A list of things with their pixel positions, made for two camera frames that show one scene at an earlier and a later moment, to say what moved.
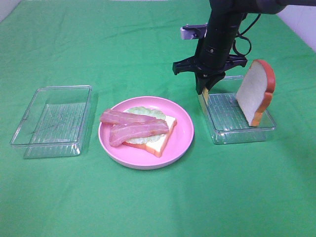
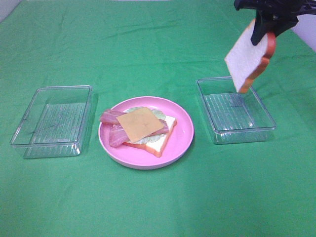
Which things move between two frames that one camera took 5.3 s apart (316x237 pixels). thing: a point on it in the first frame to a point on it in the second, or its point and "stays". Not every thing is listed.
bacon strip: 120,133 stays
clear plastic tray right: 225,121 stays
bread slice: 255,94 to 246,61
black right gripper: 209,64 to 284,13
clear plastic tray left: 53,124 stays
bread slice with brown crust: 156,147 stays
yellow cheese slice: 205,94 to 139,124
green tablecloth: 124,49 stays
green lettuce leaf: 143,110 stays
